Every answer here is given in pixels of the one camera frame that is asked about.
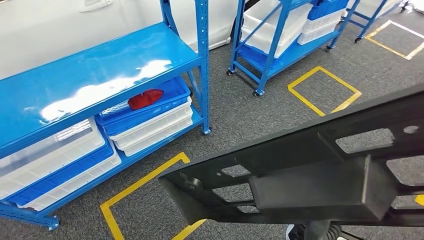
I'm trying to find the blue metal shelf rack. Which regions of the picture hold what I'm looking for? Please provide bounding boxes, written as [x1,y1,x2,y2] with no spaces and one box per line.
[226,0,362,98]
[343,0,403,44]
[0,0,213,232]

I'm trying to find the red car lamp part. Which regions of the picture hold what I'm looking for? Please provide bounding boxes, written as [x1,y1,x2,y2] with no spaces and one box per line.
[127,88,165,111]

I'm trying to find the translucent white plastic bin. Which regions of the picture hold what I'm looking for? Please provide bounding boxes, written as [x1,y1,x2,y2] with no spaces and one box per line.
[0,117,107,200]

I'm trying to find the yellow white floor tape square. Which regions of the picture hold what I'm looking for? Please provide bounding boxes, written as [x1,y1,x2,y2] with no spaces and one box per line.
[365,19,424,61]

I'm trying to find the white car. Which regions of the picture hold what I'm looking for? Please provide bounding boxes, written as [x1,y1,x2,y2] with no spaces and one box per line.
[0,0,240,80]

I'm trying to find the large white plastic bin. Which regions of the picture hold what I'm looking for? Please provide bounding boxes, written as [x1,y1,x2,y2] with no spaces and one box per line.
[241,0,313,59]

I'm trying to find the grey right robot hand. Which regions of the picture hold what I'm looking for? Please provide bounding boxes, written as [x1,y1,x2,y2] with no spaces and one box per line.
[304,221,331,240]

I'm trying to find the black plastic licence plate frame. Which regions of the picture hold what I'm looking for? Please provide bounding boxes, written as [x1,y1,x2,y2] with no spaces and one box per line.
[158,82,424,228]

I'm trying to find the white car door handle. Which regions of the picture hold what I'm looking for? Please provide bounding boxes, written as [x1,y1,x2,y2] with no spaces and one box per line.
[78,0,114,13]

